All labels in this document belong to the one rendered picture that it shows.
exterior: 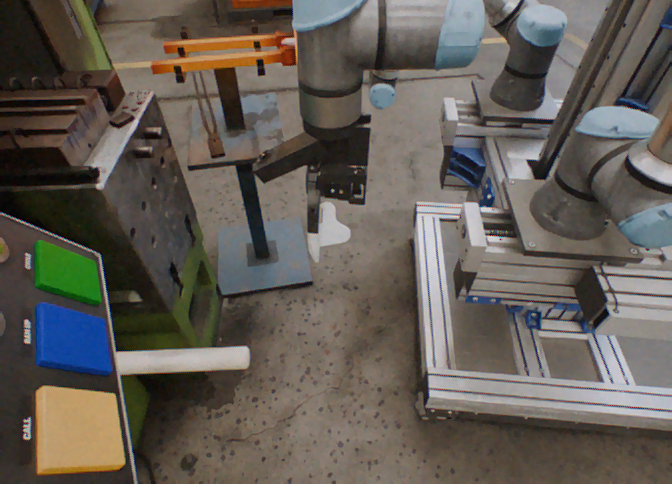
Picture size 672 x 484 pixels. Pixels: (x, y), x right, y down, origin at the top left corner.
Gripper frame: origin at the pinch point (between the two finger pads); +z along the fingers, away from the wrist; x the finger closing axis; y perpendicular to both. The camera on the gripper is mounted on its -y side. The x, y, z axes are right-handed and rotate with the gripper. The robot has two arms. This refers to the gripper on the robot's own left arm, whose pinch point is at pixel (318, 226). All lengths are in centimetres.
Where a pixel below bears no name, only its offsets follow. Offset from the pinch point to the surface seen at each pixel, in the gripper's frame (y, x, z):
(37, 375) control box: -21.7, -31.3, -10.3
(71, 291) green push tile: -26.0, -20.6, -7.7
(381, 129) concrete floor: 15, 180, 93
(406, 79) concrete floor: 33, 252, 93
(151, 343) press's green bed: -54, 8, 64
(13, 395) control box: -21.3, -33.7, -12.0
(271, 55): -20, 60, -2
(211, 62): -35, 55, -1
